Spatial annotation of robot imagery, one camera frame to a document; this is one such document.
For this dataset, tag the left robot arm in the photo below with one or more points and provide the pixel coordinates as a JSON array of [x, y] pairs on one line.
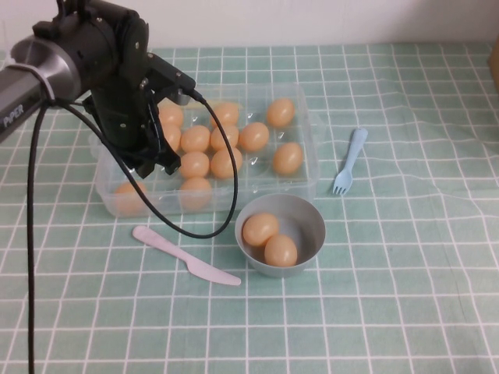
[[43, 80]]

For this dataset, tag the pink plastic knife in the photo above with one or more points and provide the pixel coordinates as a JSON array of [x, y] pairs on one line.
[[175, 253]]

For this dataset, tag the clear plastic egg tray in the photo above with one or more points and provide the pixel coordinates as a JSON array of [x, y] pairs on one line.
[[390, 272]]

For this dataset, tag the beige plastic egg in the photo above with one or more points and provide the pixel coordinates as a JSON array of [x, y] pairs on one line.
[[218, 136], [280, 251], [259, 228], [194, 164], [287, 158], [174, 138], [195, 139], [253, 137], [174, 115], [222, 163], [195, 193], [124, 203], [280, 112], [228, 113]]

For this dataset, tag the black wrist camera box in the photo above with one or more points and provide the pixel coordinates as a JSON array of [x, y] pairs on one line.
[[167, 74]]

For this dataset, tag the brown object at table edge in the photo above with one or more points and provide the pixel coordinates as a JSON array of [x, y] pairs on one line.
[[494, 66]]

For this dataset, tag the grey blue plastic bowl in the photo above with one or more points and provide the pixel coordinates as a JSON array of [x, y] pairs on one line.
[[308, 233]]

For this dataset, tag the transparent plastic egg box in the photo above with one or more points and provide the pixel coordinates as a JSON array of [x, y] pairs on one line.
[[308, 156]]

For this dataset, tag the light blue plastic fork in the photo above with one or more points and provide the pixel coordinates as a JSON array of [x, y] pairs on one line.
[[343, 181]]

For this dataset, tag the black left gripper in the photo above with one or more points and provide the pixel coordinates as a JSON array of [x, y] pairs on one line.
[[121, 124]]

